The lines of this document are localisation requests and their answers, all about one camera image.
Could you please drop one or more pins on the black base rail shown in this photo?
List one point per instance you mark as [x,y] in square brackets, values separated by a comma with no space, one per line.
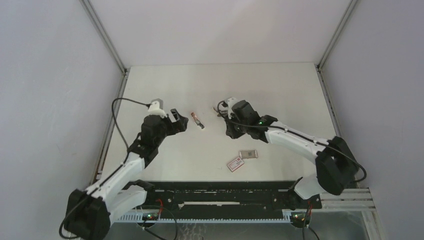
[224,199]

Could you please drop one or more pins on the staple box tray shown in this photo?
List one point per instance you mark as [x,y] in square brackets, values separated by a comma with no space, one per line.
[248,154]

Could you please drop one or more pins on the white slotted cable duct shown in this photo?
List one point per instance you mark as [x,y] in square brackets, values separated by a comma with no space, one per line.
[136,217]

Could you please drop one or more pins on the circuit board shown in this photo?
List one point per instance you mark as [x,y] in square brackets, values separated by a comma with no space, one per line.
[150,217]
[300,218]

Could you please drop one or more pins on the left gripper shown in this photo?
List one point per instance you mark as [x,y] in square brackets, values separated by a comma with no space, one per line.
[181,126]

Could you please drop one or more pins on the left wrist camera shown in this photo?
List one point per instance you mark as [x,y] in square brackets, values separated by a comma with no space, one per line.
[156,107]

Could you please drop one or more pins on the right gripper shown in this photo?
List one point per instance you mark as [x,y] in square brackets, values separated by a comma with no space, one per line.
[230,132]

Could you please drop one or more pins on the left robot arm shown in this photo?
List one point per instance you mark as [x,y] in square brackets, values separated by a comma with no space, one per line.
[91,212]

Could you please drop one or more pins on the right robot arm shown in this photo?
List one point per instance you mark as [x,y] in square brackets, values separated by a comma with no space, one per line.
[335,165]

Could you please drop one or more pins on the left circuit board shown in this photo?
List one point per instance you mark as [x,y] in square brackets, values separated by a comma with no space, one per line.
[150,217]

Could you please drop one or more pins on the red white staple box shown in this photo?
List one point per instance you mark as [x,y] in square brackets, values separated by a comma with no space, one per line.
[235,164]

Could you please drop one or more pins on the right circuit board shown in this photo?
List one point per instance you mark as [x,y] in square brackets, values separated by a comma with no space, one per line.
[300,218]

